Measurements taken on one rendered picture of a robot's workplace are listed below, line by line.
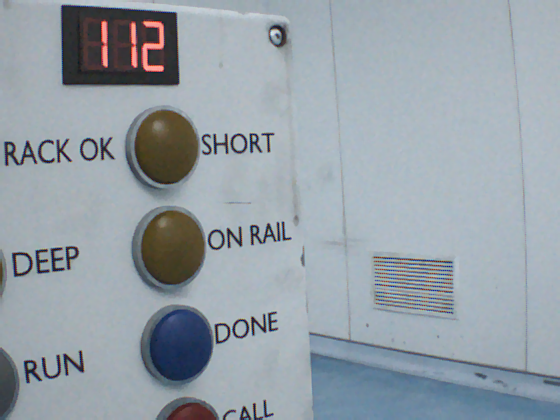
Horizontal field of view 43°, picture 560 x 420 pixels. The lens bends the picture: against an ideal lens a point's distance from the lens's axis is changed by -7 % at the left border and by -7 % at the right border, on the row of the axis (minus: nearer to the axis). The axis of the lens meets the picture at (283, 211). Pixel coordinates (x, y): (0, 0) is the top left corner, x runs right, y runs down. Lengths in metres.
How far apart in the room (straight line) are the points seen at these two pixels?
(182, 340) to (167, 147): 0.07
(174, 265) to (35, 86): 0.08
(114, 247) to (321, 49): 3.95
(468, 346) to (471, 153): 0.90
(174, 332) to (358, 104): 3.71
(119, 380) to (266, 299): 0.07
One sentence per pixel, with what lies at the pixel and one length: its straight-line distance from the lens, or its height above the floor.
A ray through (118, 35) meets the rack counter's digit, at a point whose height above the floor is 1.09.
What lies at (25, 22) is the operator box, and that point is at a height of 1.09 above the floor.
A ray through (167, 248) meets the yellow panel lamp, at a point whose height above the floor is 1.01.
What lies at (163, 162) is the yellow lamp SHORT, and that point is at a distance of 0.27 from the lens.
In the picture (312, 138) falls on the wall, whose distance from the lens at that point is 4.25.
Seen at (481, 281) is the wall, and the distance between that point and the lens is 3.48.
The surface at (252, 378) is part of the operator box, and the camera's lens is 0.31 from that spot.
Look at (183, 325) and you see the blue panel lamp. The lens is 0.27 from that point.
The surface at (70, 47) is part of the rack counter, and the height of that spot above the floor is 1.08.
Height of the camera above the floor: 1.03
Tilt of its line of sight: 3 degrees down
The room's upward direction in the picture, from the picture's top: 3 degrees counter-clockwise
